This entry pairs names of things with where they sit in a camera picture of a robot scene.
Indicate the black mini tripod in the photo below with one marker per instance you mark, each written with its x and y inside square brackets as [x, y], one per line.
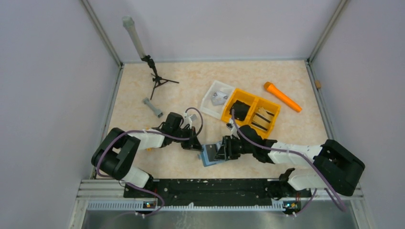
[158, 80]

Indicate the black block in bin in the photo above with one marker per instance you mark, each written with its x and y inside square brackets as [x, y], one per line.
[240, 110]

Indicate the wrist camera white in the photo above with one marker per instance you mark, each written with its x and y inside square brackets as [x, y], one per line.
[230, 126]
[189, 118]

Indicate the grey tube on tripod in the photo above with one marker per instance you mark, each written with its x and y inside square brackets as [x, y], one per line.
[129, 25]

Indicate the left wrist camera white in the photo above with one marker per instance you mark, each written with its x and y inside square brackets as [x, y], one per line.
[189, 118]

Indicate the small brown wall knob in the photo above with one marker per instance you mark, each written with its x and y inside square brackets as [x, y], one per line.
[317, 84]

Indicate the yellow two-compartment bin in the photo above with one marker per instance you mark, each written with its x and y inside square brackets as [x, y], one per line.
[254, 102]

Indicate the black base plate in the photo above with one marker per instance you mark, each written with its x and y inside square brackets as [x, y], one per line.
[217, 192]

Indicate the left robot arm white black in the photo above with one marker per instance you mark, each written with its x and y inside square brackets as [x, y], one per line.
[117, 151]

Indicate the blue card holder wallet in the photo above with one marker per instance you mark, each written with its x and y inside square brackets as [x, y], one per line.
[207, 156]

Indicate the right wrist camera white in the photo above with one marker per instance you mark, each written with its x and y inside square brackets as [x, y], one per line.
[230, 126]

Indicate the grey dumbbell-shaped part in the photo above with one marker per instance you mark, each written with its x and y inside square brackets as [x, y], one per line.
[158, 113]

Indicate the orange plastic cone handle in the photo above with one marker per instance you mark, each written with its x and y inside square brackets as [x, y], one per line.
[271, 88]

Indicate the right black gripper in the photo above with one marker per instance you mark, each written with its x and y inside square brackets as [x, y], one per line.
[226, 151]

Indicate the gold credit card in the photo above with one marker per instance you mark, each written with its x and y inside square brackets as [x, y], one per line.
[262, 118]

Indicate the silver foil packet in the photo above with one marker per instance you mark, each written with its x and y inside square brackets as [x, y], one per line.
[219, 98]

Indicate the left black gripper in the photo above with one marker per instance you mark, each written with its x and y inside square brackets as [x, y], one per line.
[193, 143]

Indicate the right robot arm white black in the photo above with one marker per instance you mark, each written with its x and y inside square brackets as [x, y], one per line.
[327, 166]

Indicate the white plastic tray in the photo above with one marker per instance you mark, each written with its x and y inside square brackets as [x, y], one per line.
[206, 106]

